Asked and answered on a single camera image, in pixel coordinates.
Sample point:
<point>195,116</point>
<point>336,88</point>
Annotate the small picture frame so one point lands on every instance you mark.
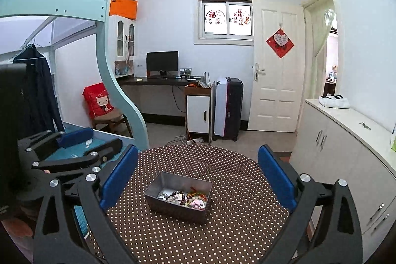
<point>185,70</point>

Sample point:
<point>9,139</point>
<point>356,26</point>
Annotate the small white door cabinet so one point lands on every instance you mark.
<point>198,109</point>

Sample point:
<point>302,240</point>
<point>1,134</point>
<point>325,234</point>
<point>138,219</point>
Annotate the white suitcase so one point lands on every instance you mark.
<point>220,109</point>

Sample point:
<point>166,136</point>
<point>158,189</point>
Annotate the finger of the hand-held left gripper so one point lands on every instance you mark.
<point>75,137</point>
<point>71,160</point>

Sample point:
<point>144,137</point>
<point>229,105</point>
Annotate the teal bunk bed frame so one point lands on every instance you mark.
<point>108,72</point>

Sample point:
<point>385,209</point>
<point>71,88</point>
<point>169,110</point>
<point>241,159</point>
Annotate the wooden chair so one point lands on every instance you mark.
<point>114,121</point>

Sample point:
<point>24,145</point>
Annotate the orange cardboard box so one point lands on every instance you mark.
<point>123,8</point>

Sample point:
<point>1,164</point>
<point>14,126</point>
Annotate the grey metal box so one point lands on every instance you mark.
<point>173,212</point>

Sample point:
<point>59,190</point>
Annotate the sheer green curtain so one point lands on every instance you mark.
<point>320,44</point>

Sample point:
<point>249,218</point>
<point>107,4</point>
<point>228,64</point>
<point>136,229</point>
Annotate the white glass door hutch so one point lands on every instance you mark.
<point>122,38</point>

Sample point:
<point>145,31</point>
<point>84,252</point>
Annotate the white box on desk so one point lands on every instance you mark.
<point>140,67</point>

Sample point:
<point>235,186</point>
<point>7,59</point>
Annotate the white bag with black trim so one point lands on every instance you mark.
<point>334,102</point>

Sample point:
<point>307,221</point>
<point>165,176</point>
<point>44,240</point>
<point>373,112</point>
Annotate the person's left forearm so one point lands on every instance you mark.
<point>14,231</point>

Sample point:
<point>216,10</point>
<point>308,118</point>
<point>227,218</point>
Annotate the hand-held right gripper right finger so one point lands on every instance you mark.
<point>277,177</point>

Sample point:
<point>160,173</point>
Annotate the white panel door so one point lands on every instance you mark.
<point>272,90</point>

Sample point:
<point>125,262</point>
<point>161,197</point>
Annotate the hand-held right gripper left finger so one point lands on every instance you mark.
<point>119,177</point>

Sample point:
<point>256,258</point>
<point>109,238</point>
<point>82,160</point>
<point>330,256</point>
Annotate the red window decal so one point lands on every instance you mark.
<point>212,17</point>
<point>240,17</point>

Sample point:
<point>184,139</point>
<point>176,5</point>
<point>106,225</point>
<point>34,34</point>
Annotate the dark hanging jacket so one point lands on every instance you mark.
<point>40,87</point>

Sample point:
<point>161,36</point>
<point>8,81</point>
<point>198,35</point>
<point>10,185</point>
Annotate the dark suitcase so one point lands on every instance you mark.
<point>233,109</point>

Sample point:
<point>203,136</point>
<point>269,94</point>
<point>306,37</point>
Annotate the translucent white pendant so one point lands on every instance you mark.
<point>163,197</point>

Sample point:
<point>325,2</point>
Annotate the white power strip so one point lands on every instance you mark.
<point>195,140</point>

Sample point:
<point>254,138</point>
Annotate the green packet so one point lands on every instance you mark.
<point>393,141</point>

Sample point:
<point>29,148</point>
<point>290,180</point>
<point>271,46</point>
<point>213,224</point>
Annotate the black computer monitor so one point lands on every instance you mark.
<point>162,61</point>

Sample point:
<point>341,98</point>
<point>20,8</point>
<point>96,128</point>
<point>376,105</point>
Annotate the dark desk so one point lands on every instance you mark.
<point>154,81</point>

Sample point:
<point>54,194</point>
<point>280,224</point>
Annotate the bunch of keys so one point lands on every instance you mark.
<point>365,125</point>

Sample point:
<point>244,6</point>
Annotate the white framed window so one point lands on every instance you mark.
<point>227,41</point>

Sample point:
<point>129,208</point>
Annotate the pink bunny charm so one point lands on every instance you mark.
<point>198,205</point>

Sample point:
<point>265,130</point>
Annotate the red heart door decoration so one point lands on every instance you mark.
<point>280,43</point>

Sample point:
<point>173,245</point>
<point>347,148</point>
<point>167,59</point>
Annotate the red cat print bag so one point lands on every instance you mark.
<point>99,103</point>

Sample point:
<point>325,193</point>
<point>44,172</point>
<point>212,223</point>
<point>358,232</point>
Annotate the white router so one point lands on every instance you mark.
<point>206,80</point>

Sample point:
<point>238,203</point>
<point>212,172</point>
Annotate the white sideboard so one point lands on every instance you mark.
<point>340,152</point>

